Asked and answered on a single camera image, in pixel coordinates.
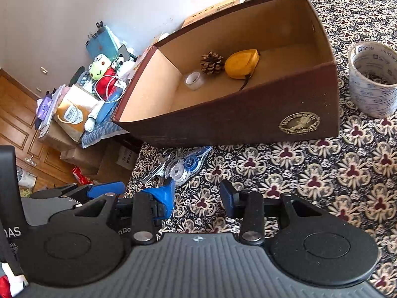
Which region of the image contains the large printed packing tape roll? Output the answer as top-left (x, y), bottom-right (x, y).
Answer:
top-left (348, 42), bottom-right (397, 118)

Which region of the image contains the clear blue correction tape dispenser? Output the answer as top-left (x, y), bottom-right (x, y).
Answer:
top-left (163, 146), bottom-right (213, 187)

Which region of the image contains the green frog plush toy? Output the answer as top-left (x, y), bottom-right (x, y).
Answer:
top-left (89, 54), bottom-right (118, 100)

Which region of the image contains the red packet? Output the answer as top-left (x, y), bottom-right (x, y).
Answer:
top-left (72, 166), bottom-right (94, 185)

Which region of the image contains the brown cardboard box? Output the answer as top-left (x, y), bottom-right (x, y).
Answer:
top-left (112, 0), bottom-right (341, 148)

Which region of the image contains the white cable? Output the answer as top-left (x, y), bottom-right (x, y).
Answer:
top-left (104, 76), bottom-right (128, 104)

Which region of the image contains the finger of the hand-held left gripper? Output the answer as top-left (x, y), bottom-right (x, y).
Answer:
top-left (31, 181), bottom-right (125, 207)

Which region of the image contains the small clear tape roll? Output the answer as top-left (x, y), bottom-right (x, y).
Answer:
top-left (184, 71), bottom-right (206, 90)

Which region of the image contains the blue folder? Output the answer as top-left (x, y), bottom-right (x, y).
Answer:
top-left (85, 25), bottom-right (120, 61)

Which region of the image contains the pine cone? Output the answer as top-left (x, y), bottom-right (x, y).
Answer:
top-left (200, 52), bottom-right (224, 75)

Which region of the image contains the plain cardboard carton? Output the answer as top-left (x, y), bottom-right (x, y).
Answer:
top-left (60, 144), bottom-right (107, 170)
top-left (37, 121), bottom-right (78, 149)

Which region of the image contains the blue patterned cloth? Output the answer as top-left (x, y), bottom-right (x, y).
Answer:
top-left (81, 121), bottom-right (129, 149)

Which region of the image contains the black phone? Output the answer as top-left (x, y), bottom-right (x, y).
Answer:
top-left (118, 44), bottom-right (137, 61)

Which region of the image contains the yellow book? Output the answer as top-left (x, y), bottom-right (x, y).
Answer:
top-left (181, 0), bottom-right (241, 29)

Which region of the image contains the panda plush toy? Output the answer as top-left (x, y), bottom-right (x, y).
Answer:
top-left (112, 56), bottom-right (131, 72)

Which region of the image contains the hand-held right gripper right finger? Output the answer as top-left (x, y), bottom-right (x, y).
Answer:
top-left (220, 179), bottom-right (339, 245)

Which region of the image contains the silver metal carabiner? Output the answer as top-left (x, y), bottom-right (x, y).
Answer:
top-left (143, 153), bottom-right (174, 183)

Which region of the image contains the purple packet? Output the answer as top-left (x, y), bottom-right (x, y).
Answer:
top-left (35, 95), bottom-right (59, 129)

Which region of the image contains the blue plastic pouch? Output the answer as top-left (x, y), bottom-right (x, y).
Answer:
top-left (99, 99), bottom-right (120, 123)

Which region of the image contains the cardboard carton with white label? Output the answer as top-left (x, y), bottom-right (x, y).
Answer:
top-left (98, 144), bottom-right (138, 179)

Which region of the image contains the yellow tape measure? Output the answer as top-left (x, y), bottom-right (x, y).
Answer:
top-left (224, 49), bottom-right (260, 91)

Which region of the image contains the orange paper bag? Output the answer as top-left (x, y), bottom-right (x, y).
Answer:
top-left (55, 84), bottom-right (98, 142)

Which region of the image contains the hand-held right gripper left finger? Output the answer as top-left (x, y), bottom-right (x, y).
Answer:
top-left (73, 178), bottom-right (176, 245)

